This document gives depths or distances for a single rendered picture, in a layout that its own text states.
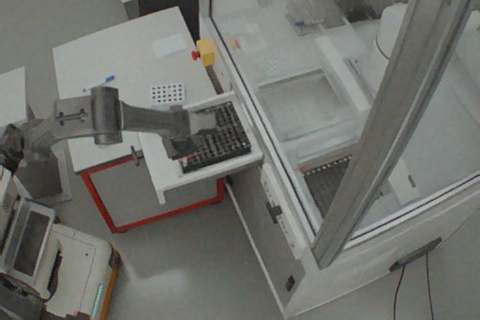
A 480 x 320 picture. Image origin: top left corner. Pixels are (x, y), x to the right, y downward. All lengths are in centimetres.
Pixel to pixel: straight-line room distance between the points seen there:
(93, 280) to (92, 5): 194
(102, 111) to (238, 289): 156
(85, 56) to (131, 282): 106
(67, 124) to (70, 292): 131
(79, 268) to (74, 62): 87
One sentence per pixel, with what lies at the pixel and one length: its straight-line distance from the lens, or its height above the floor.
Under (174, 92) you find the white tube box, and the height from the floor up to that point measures 79.
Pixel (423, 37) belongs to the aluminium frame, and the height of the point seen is 188.
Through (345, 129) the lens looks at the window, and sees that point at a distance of 102.
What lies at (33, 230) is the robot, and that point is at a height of 104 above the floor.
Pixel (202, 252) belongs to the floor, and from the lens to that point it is 244.
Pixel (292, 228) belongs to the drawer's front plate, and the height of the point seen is 93.
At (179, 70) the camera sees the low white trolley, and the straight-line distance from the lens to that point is 198.
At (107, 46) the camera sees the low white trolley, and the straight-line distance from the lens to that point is 212.
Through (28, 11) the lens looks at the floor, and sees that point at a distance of 364.
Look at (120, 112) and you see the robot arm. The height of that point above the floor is 148.
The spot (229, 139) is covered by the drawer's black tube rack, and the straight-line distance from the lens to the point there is 165.
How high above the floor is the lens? 232
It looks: 60 degrees down
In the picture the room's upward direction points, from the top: 3 degrees clockwise
